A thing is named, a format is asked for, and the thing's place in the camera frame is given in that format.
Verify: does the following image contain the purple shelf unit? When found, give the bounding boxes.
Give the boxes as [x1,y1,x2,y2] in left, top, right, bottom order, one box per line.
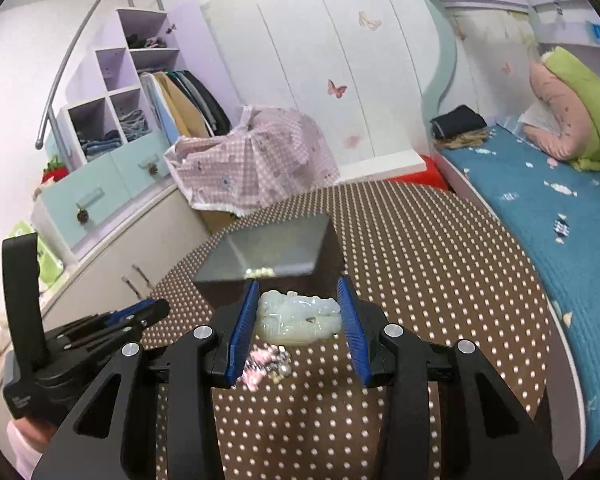
[57,0,231,161]

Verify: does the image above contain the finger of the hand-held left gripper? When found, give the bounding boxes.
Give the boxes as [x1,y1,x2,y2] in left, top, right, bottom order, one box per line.
[55,299,172,341]
[65,322,148,358]

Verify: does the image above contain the teal drawer cabinet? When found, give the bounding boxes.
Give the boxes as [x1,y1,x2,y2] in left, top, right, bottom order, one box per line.
[40,127,181,256]

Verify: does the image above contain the red strawberry plush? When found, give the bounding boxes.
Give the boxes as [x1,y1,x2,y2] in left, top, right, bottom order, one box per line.
[41,157,71,186]

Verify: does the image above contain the folded tan clothes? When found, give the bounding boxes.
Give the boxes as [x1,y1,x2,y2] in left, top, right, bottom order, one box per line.
[437,129,496,152]

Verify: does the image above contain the pale green jade carving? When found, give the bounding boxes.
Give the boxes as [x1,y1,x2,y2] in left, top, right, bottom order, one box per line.
[255,290,342,347]

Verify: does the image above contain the person's left forearm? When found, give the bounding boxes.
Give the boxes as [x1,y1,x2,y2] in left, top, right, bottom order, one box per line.
[7,417,51,478]

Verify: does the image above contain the white pillow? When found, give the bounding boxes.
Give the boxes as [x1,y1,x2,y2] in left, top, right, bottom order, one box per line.
[515,102,556,133]

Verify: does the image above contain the row of hanging clothes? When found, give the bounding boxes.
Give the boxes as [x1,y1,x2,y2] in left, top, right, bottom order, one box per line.
[139,70,232,146]

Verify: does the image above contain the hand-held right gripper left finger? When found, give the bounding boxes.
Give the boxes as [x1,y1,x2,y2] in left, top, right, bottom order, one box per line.
[30,279,261,480]

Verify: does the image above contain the teal bunk bed frame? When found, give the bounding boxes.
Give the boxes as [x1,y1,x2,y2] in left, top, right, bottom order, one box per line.
[405,0,600,111]

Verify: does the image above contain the dark clothes pile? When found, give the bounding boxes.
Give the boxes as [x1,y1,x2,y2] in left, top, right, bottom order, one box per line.
[125,32,168,51]

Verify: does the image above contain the pink pillow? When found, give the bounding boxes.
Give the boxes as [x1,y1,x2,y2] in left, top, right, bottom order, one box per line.
[522,50,600,161]

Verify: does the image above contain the white cabinet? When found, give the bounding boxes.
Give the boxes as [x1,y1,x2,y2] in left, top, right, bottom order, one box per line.
[40,180,216,336]

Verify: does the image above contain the pink bead bracelet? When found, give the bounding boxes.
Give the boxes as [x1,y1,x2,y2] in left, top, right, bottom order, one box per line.
[237,347,293,391]

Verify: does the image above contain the brown polka dot tablecloth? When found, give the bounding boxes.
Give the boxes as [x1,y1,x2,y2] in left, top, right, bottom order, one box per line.
[135,180,553,480]

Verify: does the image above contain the cardboard box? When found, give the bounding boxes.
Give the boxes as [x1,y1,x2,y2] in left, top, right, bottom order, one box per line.
[200,207,243,235]

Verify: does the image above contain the green and white box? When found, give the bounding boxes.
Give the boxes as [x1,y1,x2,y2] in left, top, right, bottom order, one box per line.
[12,220,63,286]

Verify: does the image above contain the grey metal handrail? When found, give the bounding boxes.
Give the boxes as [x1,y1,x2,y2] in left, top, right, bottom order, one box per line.
[35,0,165,150]

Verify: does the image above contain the folded dark clothes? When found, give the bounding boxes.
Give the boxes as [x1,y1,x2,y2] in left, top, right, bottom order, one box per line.
[430,105,488,140]

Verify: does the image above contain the white board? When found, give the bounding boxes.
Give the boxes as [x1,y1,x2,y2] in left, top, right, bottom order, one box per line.
[337,151,427,181]

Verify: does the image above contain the pink checked cloth cover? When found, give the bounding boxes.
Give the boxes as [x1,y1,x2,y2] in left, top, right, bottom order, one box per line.
[164,105,341,220]

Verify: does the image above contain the white wardrobe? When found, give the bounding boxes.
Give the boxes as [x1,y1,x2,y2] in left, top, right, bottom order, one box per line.
[200,0,441,181]

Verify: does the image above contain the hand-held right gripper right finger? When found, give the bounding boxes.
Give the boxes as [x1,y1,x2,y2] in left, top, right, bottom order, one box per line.
[336,275,563,480]

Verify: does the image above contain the folded jeans stack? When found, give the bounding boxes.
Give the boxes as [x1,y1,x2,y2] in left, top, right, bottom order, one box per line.
[77,130,123,161]
[117,110,148,143]

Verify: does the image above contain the grey metal tin box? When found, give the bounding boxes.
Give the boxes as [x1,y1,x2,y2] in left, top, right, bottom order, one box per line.
[192,214,348,321]

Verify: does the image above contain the teal candy print bed sheet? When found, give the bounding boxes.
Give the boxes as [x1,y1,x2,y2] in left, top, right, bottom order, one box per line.
[440,125,600,441]

